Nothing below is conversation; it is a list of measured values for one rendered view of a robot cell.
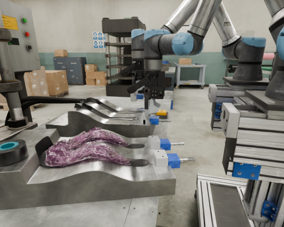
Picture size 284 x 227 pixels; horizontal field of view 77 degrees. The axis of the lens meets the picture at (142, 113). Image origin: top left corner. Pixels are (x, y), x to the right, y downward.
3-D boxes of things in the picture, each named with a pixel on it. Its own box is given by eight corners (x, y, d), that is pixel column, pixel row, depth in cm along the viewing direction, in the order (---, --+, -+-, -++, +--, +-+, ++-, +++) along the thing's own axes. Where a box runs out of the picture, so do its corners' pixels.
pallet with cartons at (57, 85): (69, 94, 567) (66, 70, 544) (56, 100, 489) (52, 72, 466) (32, 94, 572) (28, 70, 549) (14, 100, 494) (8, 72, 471)
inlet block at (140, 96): (153, 100, 111) (153, 91, 109) (151, 102, 106) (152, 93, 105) (132, 99, 113) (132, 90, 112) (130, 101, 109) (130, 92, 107)
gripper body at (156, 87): (163, 101, 74) (164, 71, 70) (142, 100, 75) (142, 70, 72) (164, 97, 81) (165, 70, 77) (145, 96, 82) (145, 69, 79)
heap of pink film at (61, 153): (128, 141, 68) (128, 121, 65) (131, 169, 51) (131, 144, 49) (57, 144, 65) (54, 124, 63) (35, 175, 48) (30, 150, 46)
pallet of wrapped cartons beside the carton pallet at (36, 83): (53, 102, 465) (47, 65, 436) (32, 111, 390) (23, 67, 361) (10, 101, 478) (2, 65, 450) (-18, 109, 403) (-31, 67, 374)
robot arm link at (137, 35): (147, 29, 95) (131, 28, 94) (147, 50, 98) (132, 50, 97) (144, 30, 102) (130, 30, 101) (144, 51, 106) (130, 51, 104)
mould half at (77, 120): (156, 123, 102) (156, 100, 98) (149, 144, 78) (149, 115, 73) (75, 118, 111) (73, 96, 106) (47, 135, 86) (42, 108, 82)
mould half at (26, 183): (157, 148, 74) (157, 124, 71) (175, 194, 50) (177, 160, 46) (29, 156, 69) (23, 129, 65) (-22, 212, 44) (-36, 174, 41)
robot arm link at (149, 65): (142, 59, 70) (145, 59, 78) (142, 71, 72) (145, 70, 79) (161, 59, 69) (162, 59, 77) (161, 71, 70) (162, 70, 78)
